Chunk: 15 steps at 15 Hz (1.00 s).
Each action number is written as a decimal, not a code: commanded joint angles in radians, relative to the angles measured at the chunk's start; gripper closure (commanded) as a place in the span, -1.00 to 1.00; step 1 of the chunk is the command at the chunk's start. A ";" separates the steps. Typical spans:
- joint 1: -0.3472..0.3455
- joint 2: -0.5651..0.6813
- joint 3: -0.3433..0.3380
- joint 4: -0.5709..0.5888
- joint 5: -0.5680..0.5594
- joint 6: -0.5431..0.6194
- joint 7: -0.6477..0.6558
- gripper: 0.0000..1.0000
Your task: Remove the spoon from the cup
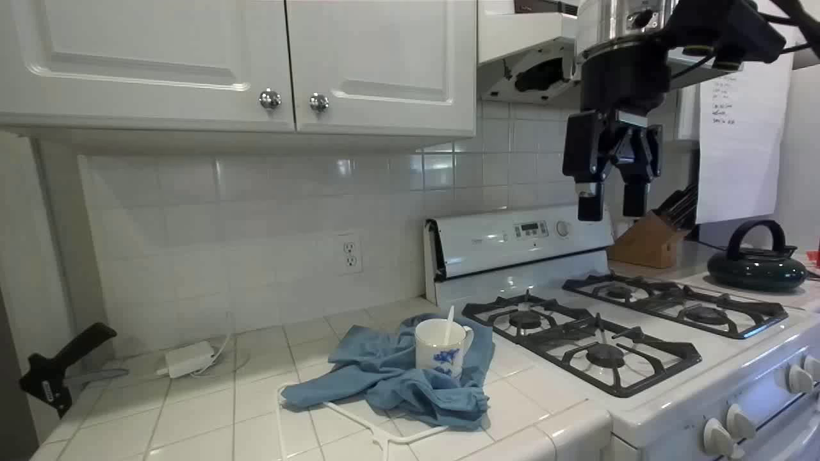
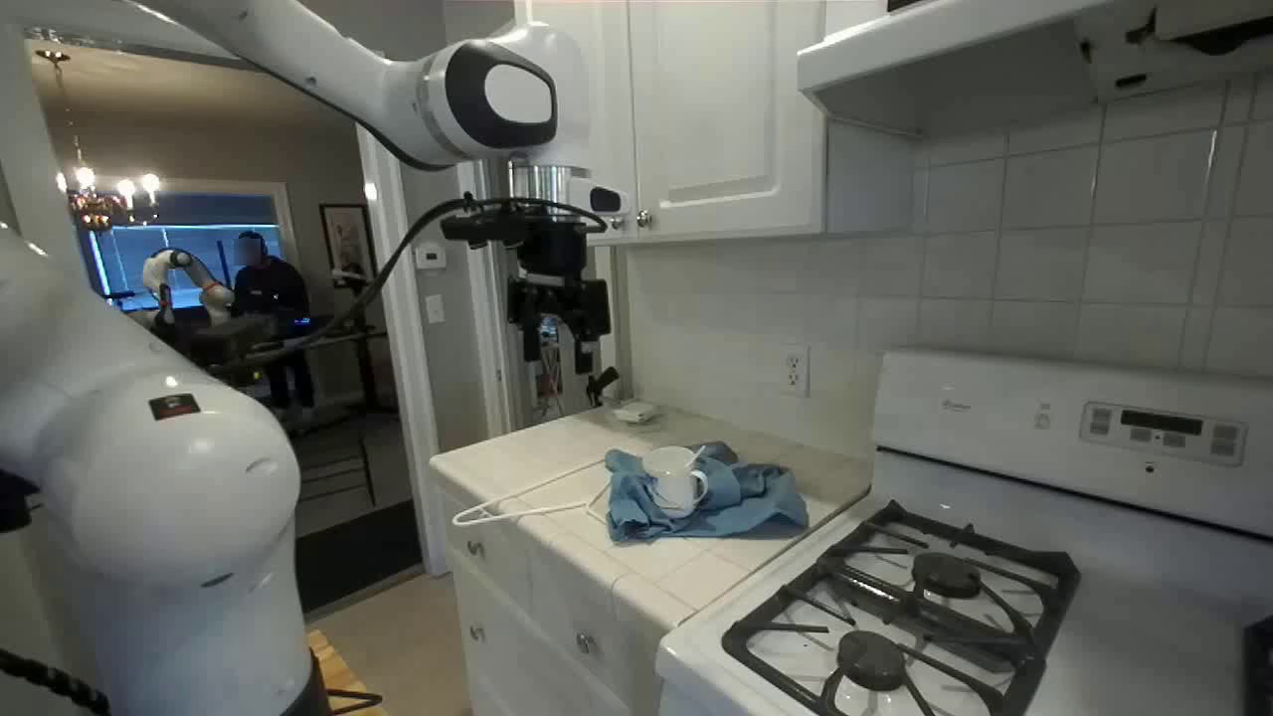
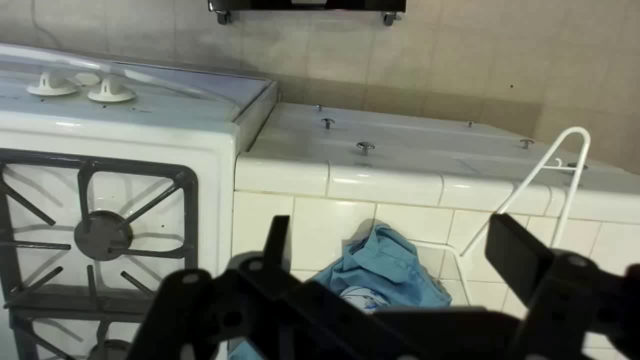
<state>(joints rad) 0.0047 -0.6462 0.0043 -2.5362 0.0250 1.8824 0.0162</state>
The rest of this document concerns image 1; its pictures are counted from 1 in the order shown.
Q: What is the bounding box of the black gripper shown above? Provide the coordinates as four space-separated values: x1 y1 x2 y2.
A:
562 105 667 222

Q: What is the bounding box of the white spoon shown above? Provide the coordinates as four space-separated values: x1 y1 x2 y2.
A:
438 301 461 349

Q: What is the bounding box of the white cup blue print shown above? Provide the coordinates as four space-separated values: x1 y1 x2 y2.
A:
412 317 476 382

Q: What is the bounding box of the wooden knife block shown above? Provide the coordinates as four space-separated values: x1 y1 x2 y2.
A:
607 209 693 272

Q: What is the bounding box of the white paper sheet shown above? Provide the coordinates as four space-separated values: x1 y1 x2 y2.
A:
695 50 798 228

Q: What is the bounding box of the black burner grate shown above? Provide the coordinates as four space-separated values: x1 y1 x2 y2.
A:
562 272 792 342
458 292 704 399

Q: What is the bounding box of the dark green kettle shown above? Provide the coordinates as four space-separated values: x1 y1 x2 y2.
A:
704 217 809 295

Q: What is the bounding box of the white range hood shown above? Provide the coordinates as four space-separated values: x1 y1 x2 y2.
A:
475 0 749 109

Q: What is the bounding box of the white gas stove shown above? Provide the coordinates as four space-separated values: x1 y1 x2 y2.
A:
420 203 820 461

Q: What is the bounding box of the narrow white cabinet door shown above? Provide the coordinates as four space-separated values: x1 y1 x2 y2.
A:
285 0 482 141

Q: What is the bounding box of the blue cloth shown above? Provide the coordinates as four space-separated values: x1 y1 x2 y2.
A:
280 313 499 433

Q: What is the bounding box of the white power adapter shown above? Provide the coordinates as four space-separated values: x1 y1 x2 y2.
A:
162 338 217 382

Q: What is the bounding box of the wide white cabinet door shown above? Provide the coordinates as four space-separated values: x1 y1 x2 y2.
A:
0 0 297 136

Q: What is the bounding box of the black knife handle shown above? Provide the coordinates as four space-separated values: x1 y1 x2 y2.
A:
650 190 686 222
669 198 700 231

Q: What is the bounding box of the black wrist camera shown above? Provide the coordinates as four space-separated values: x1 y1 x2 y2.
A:
664 0 789 72

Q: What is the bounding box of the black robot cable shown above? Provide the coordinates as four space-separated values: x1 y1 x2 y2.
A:
754 0 820 59

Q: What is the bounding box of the white wall outlet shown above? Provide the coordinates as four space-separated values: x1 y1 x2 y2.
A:
334 236 367 277

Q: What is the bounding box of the white adapter cable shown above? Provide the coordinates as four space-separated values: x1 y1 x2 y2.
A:
152 327 251 382

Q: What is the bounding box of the black clamp mount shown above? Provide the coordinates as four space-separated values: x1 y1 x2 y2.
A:
19 320 120 419

